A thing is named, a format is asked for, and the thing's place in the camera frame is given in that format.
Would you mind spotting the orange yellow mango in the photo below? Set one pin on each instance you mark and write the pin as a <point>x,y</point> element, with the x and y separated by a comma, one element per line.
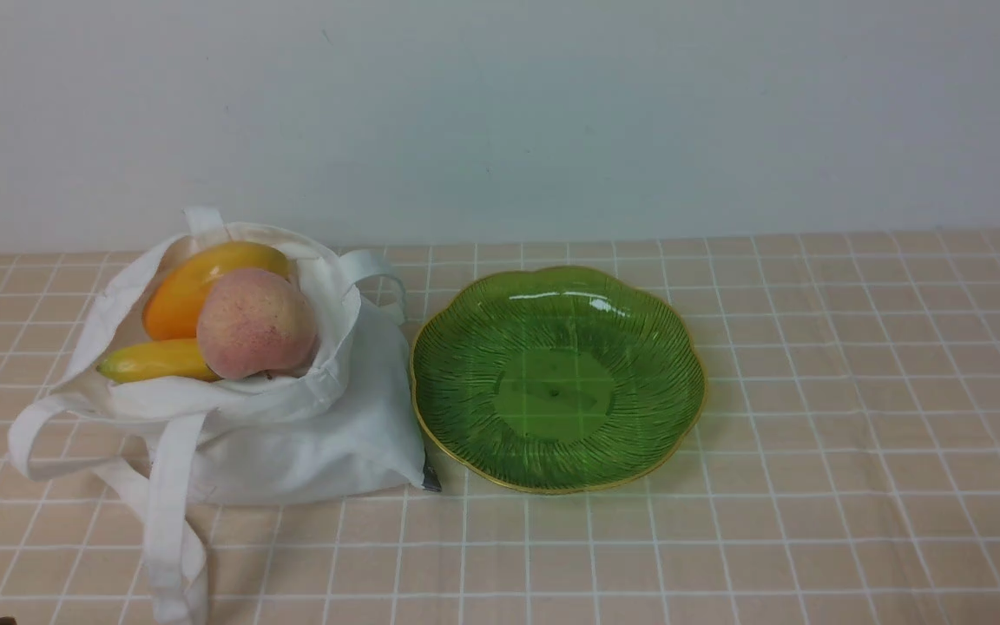
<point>173,310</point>

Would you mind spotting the green ribbed glass plate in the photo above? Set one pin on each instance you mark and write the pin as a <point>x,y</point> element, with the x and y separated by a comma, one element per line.
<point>556,381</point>

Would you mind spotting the pink peach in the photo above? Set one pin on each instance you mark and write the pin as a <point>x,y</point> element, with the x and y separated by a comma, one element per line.
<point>255,321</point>

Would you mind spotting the yellow banana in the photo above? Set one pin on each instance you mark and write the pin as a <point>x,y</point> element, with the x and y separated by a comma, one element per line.
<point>179,357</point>

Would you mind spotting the white cloth tote bag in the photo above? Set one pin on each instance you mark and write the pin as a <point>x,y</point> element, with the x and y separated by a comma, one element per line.
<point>343,427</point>

